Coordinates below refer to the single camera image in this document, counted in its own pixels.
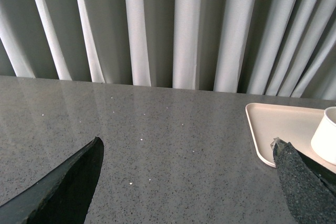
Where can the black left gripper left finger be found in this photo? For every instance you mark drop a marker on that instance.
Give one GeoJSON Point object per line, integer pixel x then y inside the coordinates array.
{"type": "Point", "coordinates": [63, 195]}

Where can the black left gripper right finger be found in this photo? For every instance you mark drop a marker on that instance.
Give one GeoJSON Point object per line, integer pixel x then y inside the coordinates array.
{"type": "Point", "coordinates": [309, 187]}

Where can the white smiley mug black handle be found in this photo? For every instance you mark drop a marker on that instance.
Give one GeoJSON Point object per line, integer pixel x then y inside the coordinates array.
{"type": "Point", "coordinates": [323, 140]}

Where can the beige rectangular tray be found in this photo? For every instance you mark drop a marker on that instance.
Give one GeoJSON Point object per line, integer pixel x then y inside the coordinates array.
{"type": "Point", "coordinates": [293, 124]}

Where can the grey pleated curtain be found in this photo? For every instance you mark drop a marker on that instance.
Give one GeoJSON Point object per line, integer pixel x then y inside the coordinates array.
{"type": "Point", "coordinates": [271, 47]}

